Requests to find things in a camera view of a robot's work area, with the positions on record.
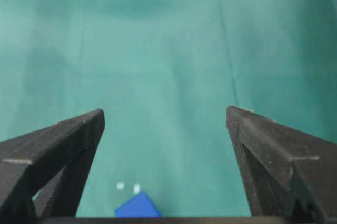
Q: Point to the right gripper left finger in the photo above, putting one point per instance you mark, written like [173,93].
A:
[44,172]

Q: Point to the blue block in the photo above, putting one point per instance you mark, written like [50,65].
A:
[141,205]

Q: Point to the green table cloth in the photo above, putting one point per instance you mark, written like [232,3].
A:
[164,73]

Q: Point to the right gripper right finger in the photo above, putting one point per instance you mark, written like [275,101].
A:
[285,172]

